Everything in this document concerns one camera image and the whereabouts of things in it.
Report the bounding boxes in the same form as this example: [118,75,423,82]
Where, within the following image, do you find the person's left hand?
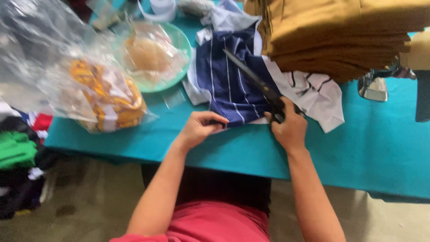
[177,110,230,150]

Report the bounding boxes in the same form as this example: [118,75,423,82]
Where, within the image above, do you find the person's right hand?
[264,97,308,154]

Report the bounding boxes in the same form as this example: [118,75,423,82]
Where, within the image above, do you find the black fabric scissors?
[222,48,304,124]

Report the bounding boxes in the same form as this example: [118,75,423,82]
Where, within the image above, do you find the navy striped fabric piece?
[191,21,283,130]

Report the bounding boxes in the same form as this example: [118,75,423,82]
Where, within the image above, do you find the white striped fabric piece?
[262,55,345,134]

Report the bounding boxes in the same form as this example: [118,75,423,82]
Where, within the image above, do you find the small clear plastic sleeve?
[161,88,187,110]

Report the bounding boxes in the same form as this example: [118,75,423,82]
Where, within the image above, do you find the green plastic plate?
[125,22,193,93]

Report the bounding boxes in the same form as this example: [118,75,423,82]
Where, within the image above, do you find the teal tablecloth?
[44,0,430,199]

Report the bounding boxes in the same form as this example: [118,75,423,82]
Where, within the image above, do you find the clear bag of beige items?
[114,21,190,89]

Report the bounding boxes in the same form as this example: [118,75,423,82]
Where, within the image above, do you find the silver metal weight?
[357,71,389,102]

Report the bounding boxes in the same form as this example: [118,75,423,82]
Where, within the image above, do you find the stack of mustard fabric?
[243,0,430,83]

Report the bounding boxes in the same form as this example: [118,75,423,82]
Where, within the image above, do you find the light grey fabric piece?
[201,0,262,32]

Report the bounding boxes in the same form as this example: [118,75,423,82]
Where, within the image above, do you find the person's red shirt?
[109,201,271,242]

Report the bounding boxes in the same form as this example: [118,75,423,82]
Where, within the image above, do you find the clear bag of yellow ribbing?
[50,55,159,134]

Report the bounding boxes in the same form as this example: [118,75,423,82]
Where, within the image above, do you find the white tape roll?
[137,0,177,23]

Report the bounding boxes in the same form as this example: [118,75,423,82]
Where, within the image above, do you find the large clear plastic bag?
[0,0,108,118]

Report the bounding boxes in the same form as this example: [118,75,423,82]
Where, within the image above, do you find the heap of coloured fabric scraps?
[0,101,59,220]

